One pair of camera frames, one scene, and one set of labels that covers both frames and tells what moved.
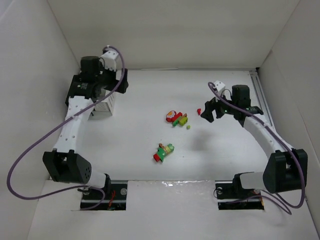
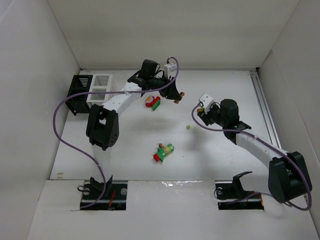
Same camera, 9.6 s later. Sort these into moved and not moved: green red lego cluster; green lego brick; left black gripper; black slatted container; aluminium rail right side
Moved: left black gripper; green lego brick
Not moved: black slatted container; aluminium rail right side; green red lego cluster
